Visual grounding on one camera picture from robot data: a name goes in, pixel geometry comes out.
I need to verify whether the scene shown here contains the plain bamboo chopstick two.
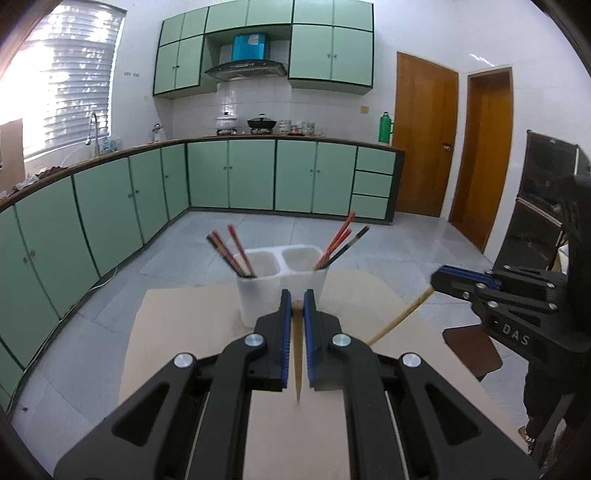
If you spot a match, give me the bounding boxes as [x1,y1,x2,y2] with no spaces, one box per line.
[367,286,435,346]

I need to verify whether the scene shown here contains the red-ended bamboo chopstick two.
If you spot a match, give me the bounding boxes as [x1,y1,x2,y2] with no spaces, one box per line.
[315,228,352,270]

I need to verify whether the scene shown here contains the red-ended bamboo chopstick four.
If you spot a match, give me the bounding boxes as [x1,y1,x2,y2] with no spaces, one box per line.
[312,212,356,270]

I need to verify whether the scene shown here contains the red-ended bamboo chopstick three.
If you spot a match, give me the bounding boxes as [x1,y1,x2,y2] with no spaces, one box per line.
[211,230,249,278]

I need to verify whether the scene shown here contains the plain bamboo chopstick one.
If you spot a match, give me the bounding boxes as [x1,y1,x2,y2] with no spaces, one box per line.
[293,300,304,401]

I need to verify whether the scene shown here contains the red-ended bamboo chopstick one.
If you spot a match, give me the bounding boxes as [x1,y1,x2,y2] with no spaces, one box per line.
[228,224,256,278]

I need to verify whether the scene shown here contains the green lower kitchen cabinets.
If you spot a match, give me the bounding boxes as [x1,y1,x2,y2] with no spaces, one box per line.
[1,135,405,405]

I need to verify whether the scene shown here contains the green kitchen cabinets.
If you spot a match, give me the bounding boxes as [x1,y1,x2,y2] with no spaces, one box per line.
[1,135,405,405]
[152,0,375,99]

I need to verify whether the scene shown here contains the green upper kitchen cabinets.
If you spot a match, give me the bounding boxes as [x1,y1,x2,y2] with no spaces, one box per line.
[152,0,375,99]

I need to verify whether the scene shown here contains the brown stool seat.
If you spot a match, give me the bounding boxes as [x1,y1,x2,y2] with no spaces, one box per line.
[442,324,503,382]

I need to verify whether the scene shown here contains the dark shelf unit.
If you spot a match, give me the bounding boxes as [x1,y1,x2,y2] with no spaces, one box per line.
[494,130,590,270]

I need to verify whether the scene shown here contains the black chopstick right cup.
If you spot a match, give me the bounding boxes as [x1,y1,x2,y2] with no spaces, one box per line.
[319,225,370,270]

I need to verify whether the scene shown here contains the black chopstick cup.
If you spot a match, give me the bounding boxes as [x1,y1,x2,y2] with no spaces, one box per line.
[206,233,246,278]
[319,225,370,270]

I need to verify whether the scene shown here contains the right wooden door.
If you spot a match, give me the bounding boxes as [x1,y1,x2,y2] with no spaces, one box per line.
[449,67,514,251]

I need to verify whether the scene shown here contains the wooden door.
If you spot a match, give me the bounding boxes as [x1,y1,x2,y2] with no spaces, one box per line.
[392,52,459,217]
[449,67,514,251]

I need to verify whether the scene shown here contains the green thermos bottle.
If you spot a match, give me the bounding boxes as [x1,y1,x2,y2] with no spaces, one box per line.
[378,112,394,144]

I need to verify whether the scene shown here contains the white double utensil holder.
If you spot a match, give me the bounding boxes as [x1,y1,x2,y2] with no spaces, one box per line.
[236,244,329,329]

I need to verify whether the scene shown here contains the black chopstick left cup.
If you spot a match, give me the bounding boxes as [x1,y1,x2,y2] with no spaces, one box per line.
[206,233,246,278]

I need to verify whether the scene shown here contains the left wooden door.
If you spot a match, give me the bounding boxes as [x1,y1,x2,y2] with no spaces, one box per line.
[392,52,459,217]

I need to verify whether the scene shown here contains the black wok on stove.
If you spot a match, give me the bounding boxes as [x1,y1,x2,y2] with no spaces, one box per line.
[247,113,276,135]

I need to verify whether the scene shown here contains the white pot on stove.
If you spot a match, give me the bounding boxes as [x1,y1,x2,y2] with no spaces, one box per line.
[215,111,238,136]

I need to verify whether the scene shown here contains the chrome sink faucet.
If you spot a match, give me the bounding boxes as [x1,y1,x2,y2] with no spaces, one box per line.
[85,111,100,157]

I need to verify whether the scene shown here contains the cardboard box on counter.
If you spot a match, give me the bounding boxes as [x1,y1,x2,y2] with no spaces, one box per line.
[0,119,25,194]

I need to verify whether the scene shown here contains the range hood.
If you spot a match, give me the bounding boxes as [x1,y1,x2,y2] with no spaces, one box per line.
[205,32,287,82]

